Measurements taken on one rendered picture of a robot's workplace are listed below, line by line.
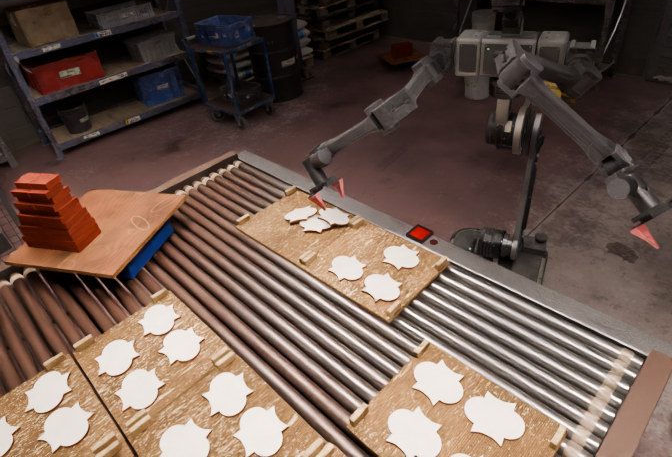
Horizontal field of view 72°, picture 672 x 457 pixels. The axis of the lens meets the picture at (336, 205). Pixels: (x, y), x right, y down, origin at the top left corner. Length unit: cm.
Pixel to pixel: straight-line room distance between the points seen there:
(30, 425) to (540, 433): 135
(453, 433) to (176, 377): 79
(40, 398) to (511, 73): 164
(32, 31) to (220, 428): 474
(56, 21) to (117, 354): 442
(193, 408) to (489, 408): 78
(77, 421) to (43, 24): 455
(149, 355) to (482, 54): 159
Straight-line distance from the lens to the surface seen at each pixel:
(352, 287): 160
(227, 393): 141
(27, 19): 557
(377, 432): 129
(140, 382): 154
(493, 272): 170
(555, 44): 191
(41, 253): 209
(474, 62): 198
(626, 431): 138
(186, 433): 139
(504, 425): 131
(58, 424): 159
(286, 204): 205
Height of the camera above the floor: 207
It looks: 35 degrees down
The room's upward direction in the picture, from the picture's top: 8 degrees counter-clockwise
